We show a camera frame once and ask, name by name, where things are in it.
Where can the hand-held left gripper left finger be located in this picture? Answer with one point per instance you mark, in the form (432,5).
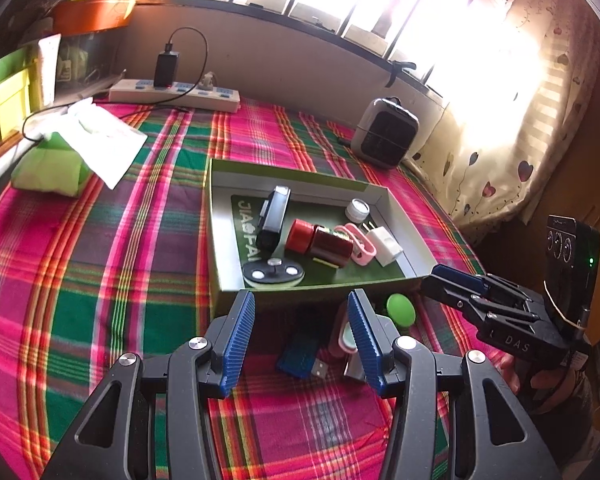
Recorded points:
(237,345)

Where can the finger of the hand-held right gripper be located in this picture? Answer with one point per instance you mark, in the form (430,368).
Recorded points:
(445,291)
(457,274)

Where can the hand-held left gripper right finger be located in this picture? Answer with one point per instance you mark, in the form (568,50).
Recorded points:
(367,345)

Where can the pink clip-on lens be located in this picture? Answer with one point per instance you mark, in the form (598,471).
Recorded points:
(342,340)

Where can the green round knob stopper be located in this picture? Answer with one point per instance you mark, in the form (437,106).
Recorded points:
(400,310)

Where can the blue USB card reader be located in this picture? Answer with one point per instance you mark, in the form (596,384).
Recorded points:
(297,357)

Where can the oval black white gadget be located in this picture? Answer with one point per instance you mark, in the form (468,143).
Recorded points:
(260,274)

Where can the white USB charger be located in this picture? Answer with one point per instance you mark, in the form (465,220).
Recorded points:
(385,245)

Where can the pink plastic clip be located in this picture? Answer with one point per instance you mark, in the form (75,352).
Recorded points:
(362,255)

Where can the brown jar with red lid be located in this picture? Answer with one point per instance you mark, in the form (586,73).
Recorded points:
(330,247)

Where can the small clear round jar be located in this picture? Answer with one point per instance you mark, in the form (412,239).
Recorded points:
(357,210)

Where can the black rectangular case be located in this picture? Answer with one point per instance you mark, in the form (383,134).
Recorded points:
(272,220)

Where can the green shallow cardboard box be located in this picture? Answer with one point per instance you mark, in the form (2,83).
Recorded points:
(300,185)

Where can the person's right hand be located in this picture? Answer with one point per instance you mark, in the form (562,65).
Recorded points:
(545,385)

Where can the wooden cabinet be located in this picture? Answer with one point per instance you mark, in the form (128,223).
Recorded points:
(565,185)

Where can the cream heart print curtain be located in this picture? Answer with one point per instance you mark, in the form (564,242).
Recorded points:
(505,170)

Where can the pink green plaid blanket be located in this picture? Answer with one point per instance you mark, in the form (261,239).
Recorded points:
(105,285)

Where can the small grey space heater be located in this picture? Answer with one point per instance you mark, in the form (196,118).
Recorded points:
(385,135)

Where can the white paper sheet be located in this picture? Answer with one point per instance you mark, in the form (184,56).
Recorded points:
(110,145)

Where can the light green tissue pack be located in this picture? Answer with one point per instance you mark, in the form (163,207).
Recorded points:
(50,170)

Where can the white plug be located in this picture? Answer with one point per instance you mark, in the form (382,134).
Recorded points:
(209,82)

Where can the white power strip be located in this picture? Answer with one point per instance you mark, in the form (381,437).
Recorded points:
(130,92)

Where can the glass tank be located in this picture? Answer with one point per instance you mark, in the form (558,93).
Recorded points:
(90,55)

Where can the yellow cardboard box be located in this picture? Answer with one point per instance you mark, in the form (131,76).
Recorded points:
(10,105)

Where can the white carton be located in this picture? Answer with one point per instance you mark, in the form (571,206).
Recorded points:
(47,70)

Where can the small green box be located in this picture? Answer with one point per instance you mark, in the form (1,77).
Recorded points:
(10,67)

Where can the orange plastic tub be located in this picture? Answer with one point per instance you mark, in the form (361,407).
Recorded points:
(90,15)

